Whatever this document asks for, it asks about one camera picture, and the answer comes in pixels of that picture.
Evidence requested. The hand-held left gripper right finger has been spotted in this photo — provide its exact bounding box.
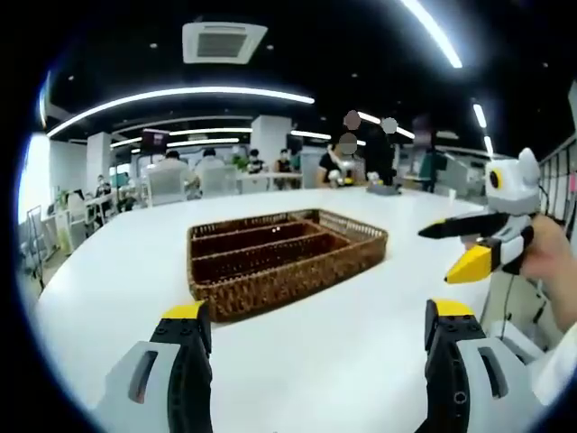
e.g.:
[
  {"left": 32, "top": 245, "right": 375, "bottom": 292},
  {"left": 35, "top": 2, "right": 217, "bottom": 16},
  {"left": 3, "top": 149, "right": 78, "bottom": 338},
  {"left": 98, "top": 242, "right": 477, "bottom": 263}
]
[{"left": 414, "top": 297, "right": 549, "bottom": 433}]

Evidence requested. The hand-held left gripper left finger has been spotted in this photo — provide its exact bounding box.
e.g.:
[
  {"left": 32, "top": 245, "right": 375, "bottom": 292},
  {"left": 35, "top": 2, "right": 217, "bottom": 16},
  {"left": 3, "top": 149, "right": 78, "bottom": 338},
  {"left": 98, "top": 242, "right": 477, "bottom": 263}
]
[{"left": 89, "top": 299, "right": 214, "bottom": 433}]

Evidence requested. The brown wicker storage basket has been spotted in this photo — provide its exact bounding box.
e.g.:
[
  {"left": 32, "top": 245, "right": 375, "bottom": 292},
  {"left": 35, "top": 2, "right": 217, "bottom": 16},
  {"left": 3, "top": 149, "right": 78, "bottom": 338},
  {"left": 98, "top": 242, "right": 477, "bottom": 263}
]
[{"left": 187, "top": 207, "right": 389, "bottom": 324}]

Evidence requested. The person's right hand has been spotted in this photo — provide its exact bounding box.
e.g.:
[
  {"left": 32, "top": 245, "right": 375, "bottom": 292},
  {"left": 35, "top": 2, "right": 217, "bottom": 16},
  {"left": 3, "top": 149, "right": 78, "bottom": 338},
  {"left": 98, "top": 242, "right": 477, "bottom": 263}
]
[{"left": 521, "top": 215, "right": 574, "bottom": 283}]

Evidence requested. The person's white shirt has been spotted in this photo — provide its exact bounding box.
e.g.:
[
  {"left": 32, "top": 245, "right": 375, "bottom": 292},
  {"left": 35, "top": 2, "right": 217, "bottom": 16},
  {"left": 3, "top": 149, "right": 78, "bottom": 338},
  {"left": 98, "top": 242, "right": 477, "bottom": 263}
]
[{"left": 531, "top": 324, "right": 577, "bottom": 407}]

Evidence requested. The white mesh office chair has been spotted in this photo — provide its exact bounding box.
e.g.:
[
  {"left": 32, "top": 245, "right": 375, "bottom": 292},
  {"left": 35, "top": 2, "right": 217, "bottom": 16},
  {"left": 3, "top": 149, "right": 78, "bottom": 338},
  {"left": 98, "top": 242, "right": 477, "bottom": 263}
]
[
  {"left": 146, "top": 167, "right": 187, "bottom": 207},
  {"left": 200, "top": 164, "right": 239, "bottom": 196}
]

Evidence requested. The dark hanging screen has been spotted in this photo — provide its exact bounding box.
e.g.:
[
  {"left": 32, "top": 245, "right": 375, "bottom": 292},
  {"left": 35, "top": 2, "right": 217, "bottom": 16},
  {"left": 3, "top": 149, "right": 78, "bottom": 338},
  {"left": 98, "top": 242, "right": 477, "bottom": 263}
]
[{"left": 142, "top": 128, "right": 171, "bottom": 148}]

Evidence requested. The curved ceiling light strip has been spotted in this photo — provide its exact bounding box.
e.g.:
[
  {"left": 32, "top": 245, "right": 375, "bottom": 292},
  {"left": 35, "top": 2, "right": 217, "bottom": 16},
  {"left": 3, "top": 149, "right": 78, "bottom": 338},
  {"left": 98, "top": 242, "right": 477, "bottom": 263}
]
[{"left": 47, "top": 87, "right": 316, "bottom": 138}]

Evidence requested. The ceiling air conditioner vent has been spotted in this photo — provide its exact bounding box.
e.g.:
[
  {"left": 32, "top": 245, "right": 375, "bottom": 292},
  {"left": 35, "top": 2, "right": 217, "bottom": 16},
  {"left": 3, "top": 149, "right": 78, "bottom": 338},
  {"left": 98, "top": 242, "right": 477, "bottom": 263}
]
[{"left": 182, "top": 20, "right": 269, "bottom": 65}]

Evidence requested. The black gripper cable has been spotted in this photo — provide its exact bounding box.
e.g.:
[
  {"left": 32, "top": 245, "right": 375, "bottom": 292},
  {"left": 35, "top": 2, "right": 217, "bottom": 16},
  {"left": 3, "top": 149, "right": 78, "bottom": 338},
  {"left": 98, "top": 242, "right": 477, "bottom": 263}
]
[{"left": 480, "top": 272, "right": 517, "bottom": 339}]

